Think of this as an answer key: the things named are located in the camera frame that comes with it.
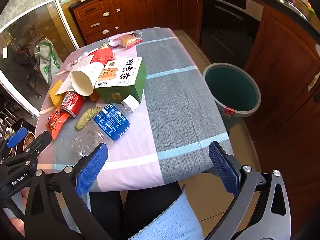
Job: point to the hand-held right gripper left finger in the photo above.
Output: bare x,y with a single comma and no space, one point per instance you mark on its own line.
92,170

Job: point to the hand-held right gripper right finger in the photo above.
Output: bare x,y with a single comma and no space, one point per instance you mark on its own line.
223,167

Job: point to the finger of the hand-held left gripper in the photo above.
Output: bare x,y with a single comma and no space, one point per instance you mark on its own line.
37,142
16,137

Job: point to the red snack wrapper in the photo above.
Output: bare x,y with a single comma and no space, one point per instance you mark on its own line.
56,125

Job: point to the clear plastic bottle blue label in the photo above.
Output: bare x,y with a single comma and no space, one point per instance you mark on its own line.
112,125

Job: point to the green bumpy vegetable piece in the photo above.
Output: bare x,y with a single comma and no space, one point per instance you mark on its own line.
87,117

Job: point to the red soda can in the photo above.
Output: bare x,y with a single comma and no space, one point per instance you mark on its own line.
72,102

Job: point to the white paper napkin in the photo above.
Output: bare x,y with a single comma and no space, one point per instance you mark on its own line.
63,83

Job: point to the grey round trash bin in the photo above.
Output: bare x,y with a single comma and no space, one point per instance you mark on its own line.
232,90

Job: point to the white paper cup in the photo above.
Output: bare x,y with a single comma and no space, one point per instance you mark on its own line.
85,78

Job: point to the clear plastic bag red print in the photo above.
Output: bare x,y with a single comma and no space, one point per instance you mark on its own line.
75,63

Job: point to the green cardboard food box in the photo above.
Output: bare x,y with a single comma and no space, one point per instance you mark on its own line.
125,80

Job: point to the white purple plastic wrapper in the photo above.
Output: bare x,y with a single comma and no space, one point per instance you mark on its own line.
112,42

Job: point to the person's left hand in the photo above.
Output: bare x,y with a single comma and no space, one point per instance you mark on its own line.
16,226

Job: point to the person's black pants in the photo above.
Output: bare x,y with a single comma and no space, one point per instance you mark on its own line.
107,212

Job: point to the yellow sponge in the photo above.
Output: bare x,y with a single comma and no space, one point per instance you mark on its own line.
55,93

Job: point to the table with checked cloth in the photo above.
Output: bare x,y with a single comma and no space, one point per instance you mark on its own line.
175,105

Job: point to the green white plastic bag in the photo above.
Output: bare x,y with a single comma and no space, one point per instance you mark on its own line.
46,62

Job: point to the tall wooden cabinet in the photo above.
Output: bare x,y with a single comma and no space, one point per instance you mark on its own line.
282,67

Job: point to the glass sliding door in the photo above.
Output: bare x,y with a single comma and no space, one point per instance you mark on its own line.
30,17

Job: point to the wooden drawer cabinet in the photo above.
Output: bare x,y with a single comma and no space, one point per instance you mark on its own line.
95,22

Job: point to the bread in clear packet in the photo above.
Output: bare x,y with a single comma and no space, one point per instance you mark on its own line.
127,40

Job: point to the built-in black oven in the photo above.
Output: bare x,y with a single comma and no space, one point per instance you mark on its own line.
225,30

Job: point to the wooden kitchen cabinet doors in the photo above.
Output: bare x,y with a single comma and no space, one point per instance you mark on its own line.
150,7

